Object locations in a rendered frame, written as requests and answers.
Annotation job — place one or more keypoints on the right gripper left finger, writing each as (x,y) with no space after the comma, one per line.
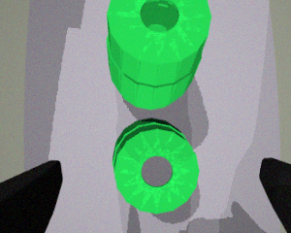
(27,201)

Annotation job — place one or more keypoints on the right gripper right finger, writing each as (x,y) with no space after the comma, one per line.
(275,177)

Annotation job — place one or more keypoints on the green cup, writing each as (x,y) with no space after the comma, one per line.
(155,68)
(154,15)
(142,140)

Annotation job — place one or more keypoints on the pale lavender flat mat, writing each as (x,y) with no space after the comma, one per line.
(229,115)

